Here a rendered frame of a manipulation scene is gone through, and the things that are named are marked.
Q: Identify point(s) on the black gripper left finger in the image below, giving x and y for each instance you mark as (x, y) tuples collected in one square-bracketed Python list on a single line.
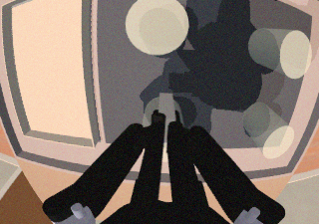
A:
[(83, 201)]

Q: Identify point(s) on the grey cylinder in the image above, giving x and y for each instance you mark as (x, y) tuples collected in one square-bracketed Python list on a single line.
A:
[(270, 132), (287, 52), (157, 27), (147, 120)]

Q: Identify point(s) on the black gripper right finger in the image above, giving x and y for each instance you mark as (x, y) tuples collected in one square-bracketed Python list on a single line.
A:
[(238, 197)]

